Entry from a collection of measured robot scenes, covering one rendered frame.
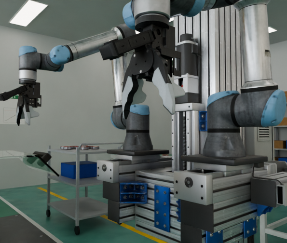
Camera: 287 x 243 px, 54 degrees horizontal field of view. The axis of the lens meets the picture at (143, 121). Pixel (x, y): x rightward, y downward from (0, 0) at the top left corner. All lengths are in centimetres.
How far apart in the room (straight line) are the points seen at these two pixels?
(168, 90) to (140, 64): 9
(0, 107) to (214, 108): 560
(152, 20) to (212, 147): 57
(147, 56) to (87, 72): 659
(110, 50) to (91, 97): 658
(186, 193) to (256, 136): 62
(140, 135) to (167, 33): 81
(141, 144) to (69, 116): 551
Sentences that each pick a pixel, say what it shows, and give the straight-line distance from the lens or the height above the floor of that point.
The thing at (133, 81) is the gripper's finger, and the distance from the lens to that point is 59.
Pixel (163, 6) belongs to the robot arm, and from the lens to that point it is 60.
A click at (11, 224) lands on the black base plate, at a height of 77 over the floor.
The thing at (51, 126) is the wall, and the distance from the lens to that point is 661.
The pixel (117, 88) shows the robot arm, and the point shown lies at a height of 136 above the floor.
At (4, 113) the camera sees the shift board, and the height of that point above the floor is 151.
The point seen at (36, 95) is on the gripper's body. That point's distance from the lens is 134.
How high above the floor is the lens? 112
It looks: 2 degrees up
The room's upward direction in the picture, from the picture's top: straight up
